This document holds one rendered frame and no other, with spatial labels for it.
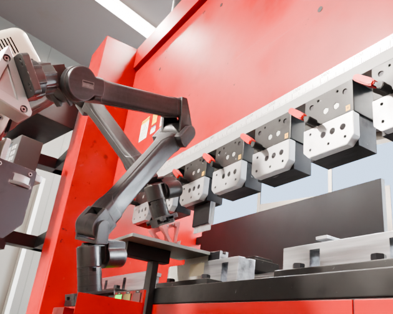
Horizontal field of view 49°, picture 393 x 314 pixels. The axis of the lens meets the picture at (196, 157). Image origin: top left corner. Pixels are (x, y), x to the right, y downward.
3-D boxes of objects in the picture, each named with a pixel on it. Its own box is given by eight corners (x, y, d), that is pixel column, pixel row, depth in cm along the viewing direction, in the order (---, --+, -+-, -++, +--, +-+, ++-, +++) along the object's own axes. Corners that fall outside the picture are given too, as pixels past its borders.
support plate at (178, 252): (107, 243, 135) (108, 240, 135) (179, 260, 147) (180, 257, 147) (132, 235, 121) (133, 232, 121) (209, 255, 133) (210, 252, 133)
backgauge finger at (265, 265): (196, 263, 146) (198, 248, 148) (256, 277, 158) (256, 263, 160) (217, 260, 137) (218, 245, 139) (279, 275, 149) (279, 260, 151)
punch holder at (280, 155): (251, 179, 122) (254, 128, 129) (273, 187, 126) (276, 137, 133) (288, 165, 110) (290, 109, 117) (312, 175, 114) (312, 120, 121)
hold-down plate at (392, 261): (272, 284, 96) (273, 270, 97) (291, 288, 99) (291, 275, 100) (395, 275, 72) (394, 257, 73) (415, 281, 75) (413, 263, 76)
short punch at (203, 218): (191, 233, 148) (194, 206, 152) (196, 234, 149) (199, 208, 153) (207, 228, 140) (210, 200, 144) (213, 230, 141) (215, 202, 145)
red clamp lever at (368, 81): (353, 71, 96) (385, 81, 87) (365, 78, 97) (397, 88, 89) (349, 78, 96) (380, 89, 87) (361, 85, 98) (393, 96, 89)
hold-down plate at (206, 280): (154, 292, 141) (155, 283, 142) (168, 295, 143) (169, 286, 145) (206, 288, 117) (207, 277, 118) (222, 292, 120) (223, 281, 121)
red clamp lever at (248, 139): (240, 131, 127) (255, 142, 119) (251, 135, 129) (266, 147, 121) (237, 136, 128) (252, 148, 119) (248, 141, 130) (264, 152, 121)
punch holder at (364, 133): (302, 160, 106) (304, 102, 113) (327, 170, 110) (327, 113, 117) (354, 141, 94) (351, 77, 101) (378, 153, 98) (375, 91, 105)
